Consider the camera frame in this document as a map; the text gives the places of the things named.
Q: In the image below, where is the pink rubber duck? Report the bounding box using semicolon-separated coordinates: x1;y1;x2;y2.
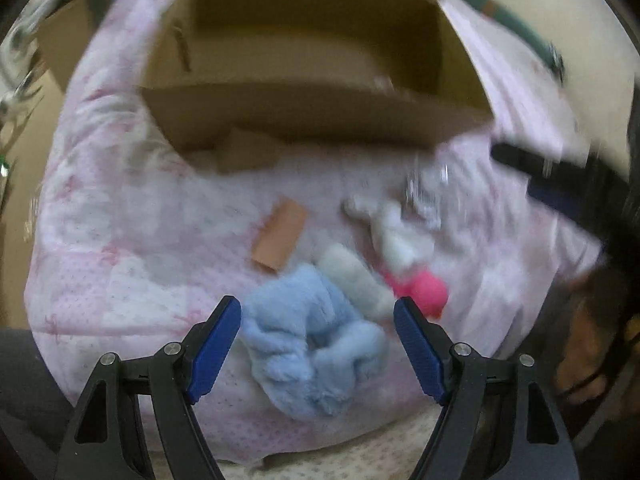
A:
382;268;449;320

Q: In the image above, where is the light blue fluffy cloth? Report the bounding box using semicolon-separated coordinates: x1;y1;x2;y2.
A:
240;263;388;420

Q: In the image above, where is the white sock with blue stripe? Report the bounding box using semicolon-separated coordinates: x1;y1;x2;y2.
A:
314;244;396;321

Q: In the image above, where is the clear plastic bag with label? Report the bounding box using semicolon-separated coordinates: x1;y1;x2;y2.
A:
404;157;449;230

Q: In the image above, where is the person's right hand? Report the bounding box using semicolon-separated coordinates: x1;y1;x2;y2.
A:
554;266;639;418

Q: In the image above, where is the pink patterned quilt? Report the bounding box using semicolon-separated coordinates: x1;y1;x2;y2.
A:
25;0;601;401

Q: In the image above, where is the teal bolster with orange band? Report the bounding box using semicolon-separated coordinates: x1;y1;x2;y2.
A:
463;0;565;84

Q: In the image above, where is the open cardboard box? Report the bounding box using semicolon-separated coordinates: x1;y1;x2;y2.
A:
140;0;492;152

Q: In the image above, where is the brown bedside cardboard box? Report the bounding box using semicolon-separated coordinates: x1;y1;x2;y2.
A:
36;0;98;93

